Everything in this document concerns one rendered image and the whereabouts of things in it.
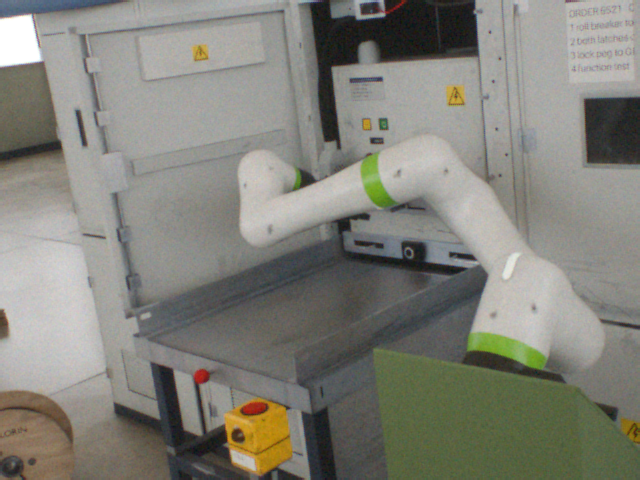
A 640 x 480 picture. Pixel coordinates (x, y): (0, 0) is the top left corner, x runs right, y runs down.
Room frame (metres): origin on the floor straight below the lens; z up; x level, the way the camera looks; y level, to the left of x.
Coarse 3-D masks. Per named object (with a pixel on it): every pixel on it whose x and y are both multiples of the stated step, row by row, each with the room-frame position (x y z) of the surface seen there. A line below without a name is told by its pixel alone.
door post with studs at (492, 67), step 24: (480, 0) 2.10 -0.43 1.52; (480, 24) 2.10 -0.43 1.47; (480, 48) 2.11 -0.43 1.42; (480, 72) 2.11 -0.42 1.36; (504, 72) 2.06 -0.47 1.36; (504, 96) 2.06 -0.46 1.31; (504, 120) 2.06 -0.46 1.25; (504, 144) 2.07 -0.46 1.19; (504, 168) 2.07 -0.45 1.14; (504, 192) 2.07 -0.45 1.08
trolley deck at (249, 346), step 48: (288, 288) 2.29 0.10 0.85; (336, 288) 2.24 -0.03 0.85; (384, 288) 2.19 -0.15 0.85; (192, 336) 2.01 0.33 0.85; (240, 336) 1.97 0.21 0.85; (288, 336) 1.93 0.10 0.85; (432, 336) 1.88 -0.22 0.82; (240, 384) 1.78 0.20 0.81; (288, 384) 1.67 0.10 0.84; (336, 384) 1.67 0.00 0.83
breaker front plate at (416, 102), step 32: (416, 64) 2.30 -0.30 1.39; (448, 64) 2.23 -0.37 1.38; (416, 96) 2.30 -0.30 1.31; (352, 128) 2.48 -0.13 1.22; (416, 128) 2.31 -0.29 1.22; (448, 128) 2.24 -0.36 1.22; (480, 128) 2.17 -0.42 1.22; (352, 160) 2.49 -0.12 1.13; (480, 160) 2.17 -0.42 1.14; (352, 224) 2.51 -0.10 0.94; (384, 224) 2.42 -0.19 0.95; (416, 224) 2.34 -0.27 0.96
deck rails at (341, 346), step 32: (288, 256) 2.39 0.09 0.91; (320, 256) 2.47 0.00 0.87; (224, 288) 2.23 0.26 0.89; (256, 288) 2.30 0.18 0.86; (448, 288) 1.98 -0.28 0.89; (480, 288) 2.06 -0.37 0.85; (160, 320) 2.09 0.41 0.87; (192, 320) 2.12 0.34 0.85; (384, 320) 1.83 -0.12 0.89; (416, 320) 1.90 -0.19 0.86; (320, 352) 1.69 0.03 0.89; (352, 352) 1.75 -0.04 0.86
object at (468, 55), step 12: (384, 60) 2.55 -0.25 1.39; (396, 60) 2.48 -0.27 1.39; (408, 60) 2.42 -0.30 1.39; (420, 60) 2.29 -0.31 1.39; (432, 60) 2.26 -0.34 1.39; (444, 60) 2.23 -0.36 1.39; (456, 60) 2.21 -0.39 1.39; (480, 84) 2.16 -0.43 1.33; (480, 96) 2.16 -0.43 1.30; (336, 108) 2.52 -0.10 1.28
